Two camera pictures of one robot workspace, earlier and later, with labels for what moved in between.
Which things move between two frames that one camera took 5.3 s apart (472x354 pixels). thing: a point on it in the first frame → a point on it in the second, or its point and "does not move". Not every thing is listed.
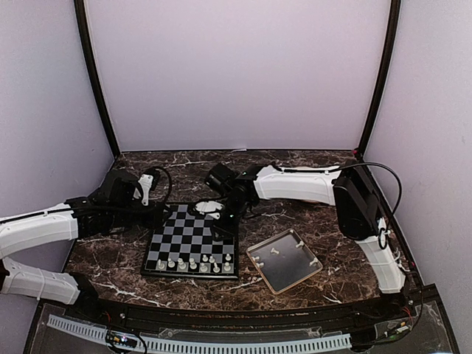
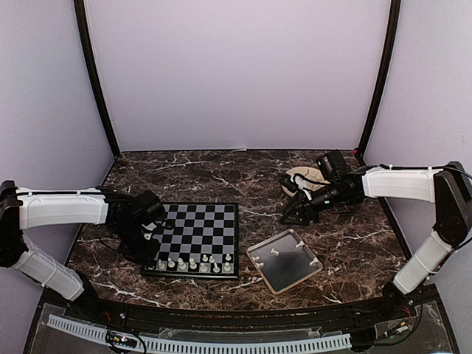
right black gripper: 228,231 → 304,208
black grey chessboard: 186,244 does not move
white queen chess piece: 192,265 does not move
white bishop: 171,263 does not move
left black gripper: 155,220 → 144,258
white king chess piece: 182,265 does not move
